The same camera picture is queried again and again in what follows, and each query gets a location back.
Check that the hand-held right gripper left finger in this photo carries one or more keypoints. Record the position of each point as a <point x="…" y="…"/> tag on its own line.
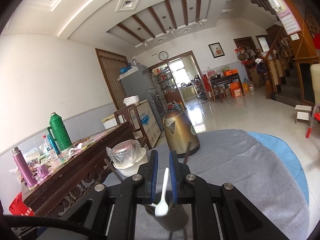
<point x="155" y="170"/>

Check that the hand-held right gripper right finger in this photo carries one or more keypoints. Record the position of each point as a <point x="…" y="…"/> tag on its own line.
<point x="173" y="170"/>

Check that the white plastic spoon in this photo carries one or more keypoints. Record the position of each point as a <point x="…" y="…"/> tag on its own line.
<point x="161" y="208"/>

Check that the dark metal utensil holder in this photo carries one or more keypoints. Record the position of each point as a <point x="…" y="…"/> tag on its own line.
<point x="172" y="221"/>

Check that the white bowl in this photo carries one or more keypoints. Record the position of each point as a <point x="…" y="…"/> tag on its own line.
<point x="130" y="167"/>

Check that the plastic-wrapped metal bowl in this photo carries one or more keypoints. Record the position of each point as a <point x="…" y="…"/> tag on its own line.
<point x="125" y="151"/>

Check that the bronze electric kettle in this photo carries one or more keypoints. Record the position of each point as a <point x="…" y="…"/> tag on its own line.
<point x="180" y="135"/>

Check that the white chest freezer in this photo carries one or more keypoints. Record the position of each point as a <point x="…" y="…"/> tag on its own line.
<point x="147" y="120"/>

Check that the round table with grey cloth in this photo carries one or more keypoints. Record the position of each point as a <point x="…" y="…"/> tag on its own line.
<point x="237" y="167"/>

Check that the dark wooden chair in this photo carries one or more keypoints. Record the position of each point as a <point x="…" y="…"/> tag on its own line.
<point x="117" y="115"/>

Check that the patterned sideboard cover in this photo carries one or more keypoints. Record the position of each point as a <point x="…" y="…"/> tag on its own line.
<point x="87" y="142"/>

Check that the white rice cooker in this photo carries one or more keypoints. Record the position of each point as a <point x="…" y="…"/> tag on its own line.
<point x="131" y="100"/>

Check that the carved wooden sideboard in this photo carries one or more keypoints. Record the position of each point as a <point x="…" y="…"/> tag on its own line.
<point x="75" y="170"/>

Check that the white crumpled tissue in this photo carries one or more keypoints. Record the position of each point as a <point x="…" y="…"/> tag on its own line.
<point x="73" y="150"/>

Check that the grey refrigerator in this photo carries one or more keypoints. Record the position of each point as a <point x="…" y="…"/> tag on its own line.
<point x="137" y="87"/>

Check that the green thermos jug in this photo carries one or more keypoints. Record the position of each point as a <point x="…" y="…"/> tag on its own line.
<point x="60" y="132"/>

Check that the upright orange box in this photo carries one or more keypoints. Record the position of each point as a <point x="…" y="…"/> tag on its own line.
<point x="236" y="89"/>

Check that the clear plastic cup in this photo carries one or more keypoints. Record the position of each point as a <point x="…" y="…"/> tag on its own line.
<point x="52" y="153"/>

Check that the blue flask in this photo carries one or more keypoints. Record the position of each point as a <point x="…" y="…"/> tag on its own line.
<point x="54" y="145"/>

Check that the brown wooden door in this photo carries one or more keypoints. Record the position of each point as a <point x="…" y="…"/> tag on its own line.
<point x="110" y="75"/>

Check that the dark wooden side table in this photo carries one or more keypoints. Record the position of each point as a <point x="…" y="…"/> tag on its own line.
<point x="225" y="78"/>

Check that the blue table cover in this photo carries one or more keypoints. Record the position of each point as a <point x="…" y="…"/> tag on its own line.
<point x="282" y="150"/>

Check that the red-capped water bottle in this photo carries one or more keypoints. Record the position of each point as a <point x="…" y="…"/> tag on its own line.
<point x="45" y="145"/>

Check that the flat orange box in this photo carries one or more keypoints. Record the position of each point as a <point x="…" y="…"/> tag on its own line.
<point x="230" y="72"/>

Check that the glass pendant lamp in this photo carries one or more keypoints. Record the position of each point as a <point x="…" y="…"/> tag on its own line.
<point x="200" y="21"/>
<point x="172" y="31"/>
<point x="145" y="42"/>

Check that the purple vacuum flask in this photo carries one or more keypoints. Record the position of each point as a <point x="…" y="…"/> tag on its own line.
<point x="23" y="167"/>

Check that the red paper bag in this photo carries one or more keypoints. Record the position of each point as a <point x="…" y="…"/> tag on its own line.
<point x="21" y="206"/>

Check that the wooden staircase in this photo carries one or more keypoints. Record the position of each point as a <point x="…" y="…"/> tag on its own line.
<point x="287" y="90"/>

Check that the white step stool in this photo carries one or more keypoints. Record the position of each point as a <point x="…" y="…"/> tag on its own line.
<point x="302" y="115"/>

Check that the cream chair back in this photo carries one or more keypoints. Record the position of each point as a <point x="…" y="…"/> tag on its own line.
<point x="315" y="85"/>

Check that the round wall clock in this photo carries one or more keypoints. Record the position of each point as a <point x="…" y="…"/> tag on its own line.
<point x="163" y="55"/>

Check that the framed wall picture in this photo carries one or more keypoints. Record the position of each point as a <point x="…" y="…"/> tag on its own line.
<point x="216" y="50"/>

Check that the wall calendar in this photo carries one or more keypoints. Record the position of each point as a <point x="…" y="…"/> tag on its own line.
<point x="287" y="17"/>

